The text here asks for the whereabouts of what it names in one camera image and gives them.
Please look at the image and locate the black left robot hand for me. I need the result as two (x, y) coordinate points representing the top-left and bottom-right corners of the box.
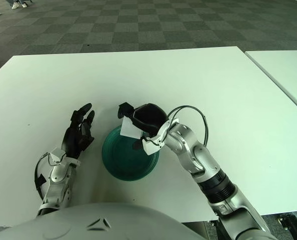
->
(61, 102), (95, 160)

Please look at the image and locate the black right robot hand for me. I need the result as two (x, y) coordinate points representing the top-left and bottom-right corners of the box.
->
(117, 101), (168, 150)

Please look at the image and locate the white cube charger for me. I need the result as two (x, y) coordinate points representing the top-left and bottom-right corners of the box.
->
(120, 117), (143, 140)

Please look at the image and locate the green round plate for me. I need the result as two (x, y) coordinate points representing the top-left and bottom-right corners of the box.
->
(101, 124), (161, 181)

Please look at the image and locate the grey robot torso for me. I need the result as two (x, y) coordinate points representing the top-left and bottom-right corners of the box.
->
(0, 201), (219, 240)

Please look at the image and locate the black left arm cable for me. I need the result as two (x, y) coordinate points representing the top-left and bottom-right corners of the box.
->
(34, 153), (49, 201)

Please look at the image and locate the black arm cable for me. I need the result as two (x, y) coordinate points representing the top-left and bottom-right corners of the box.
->
(34, 153), (49, 201)
(167, 105), (209, 146)

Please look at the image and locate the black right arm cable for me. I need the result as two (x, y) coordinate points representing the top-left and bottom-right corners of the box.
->
(167, 105), (209, 146)

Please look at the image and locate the black table leg frame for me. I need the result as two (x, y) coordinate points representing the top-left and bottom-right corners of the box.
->
(278, 213), (297, 240)

